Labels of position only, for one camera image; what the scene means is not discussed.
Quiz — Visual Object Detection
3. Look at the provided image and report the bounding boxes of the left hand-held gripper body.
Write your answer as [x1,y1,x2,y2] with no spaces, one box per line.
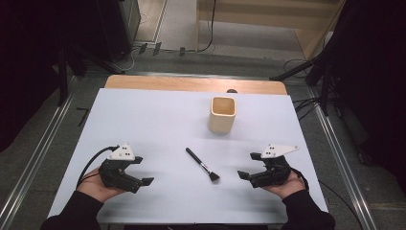
[98,143,143,195]

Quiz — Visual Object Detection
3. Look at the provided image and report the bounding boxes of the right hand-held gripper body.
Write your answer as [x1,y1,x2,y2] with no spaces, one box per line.
[250,143,301,189]

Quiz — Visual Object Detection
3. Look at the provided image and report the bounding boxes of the black makeup brush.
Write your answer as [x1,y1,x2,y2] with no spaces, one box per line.
[185,147,221,183]

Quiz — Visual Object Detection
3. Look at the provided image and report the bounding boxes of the beige square cup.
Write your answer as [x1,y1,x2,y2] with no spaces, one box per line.
[208,96,237,134]

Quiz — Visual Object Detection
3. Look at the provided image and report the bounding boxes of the person's right hand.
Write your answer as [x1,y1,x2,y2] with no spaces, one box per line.
[261,173,307,199]

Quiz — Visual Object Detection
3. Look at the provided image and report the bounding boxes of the person's left hand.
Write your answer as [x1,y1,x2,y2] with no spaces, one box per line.
[76,167,127,204]

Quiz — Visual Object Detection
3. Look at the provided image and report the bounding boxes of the white table board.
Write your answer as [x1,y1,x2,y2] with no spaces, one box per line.
[47,88,329,224]

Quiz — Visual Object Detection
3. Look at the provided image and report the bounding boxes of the wooden table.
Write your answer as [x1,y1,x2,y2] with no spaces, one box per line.
[104,75,288,96]

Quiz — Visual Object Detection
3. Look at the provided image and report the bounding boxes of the black metal stand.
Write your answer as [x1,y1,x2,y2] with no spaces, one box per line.
[268,53,333,117]
[56,43,126,107]

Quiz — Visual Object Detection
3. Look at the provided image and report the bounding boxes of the black cabinet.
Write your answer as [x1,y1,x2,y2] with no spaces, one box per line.
[95,0,142,63]

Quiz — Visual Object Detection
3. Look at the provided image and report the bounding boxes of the black curtain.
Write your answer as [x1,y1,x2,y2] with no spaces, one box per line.
[329,0,406,195]
[0,0,108,153]

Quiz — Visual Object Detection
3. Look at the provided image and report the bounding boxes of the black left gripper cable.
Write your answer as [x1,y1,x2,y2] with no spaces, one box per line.
[76,145,120,188]

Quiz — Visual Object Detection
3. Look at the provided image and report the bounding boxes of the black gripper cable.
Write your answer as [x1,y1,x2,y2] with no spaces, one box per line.
[76,145,120,188]
[289,167,310,193]

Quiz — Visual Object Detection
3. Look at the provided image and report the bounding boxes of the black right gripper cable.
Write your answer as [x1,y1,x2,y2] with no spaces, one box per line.
[289,167,310,193]

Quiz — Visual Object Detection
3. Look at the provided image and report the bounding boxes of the metal floor rail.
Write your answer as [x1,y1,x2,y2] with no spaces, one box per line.
[0,92,75,230]
[306,87,379,230]

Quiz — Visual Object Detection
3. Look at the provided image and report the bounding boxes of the black floor cables bundle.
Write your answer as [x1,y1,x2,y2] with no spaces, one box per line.
[292,96,323,122]

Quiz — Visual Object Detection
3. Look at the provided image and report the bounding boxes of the thin black floor cable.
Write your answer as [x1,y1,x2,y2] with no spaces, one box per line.
[318,179,366,230]

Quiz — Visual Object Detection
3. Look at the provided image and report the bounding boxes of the white floor cable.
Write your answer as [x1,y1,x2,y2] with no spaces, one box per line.
[114,45,142,72]

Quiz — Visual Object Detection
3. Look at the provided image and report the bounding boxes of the black looped floor cable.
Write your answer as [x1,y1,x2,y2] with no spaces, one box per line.
[282,57,308,75]

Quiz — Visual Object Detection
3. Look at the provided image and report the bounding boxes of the light wooden furniture frame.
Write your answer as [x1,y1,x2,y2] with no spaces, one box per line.
[194,0,348,61]

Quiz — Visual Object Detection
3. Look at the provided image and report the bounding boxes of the black hanging cable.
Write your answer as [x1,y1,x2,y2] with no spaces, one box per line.
[195,0,218,54]

